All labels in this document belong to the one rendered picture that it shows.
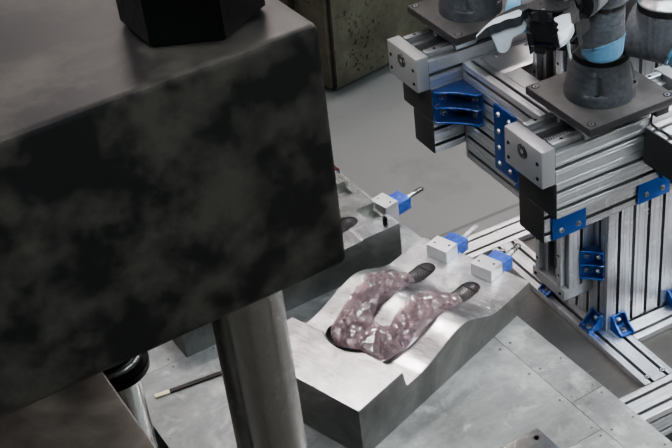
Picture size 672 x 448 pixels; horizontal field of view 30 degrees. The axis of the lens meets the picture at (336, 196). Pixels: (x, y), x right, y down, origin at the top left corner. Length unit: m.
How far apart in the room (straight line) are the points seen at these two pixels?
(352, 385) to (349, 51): 2.72
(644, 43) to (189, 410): 1.11
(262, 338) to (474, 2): 2.03
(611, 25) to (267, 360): 1.34
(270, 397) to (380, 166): 3.35
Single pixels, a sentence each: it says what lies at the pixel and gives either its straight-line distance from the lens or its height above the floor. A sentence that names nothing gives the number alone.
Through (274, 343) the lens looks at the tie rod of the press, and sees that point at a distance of 1.00.
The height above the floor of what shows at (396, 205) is 0.85.
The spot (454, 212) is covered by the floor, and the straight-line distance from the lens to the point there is 4.10.
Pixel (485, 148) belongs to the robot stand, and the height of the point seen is 0.74.
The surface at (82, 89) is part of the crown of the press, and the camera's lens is 0.80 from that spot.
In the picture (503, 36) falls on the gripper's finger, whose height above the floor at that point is 1.42.
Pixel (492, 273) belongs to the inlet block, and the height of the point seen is 0.88.
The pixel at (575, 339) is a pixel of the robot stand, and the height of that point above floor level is 0.21.
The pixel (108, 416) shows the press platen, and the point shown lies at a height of 1.54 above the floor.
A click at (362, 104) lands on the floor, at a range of 4.73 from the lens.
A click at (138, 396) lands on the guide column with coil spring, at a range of 1.54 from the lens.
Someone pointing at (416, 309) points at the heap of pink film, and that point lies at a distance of 2.29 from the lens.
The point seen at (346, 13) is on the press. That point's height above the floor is 0.33.
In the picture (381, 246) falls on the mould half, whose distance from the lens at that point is 2.55.
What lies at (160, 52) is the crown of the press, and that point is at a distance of 0.83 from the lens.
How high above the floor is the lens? 2.37
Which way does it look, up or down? 34 degrees down
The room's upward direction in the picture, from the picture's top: 7 degrees counter-clockwise
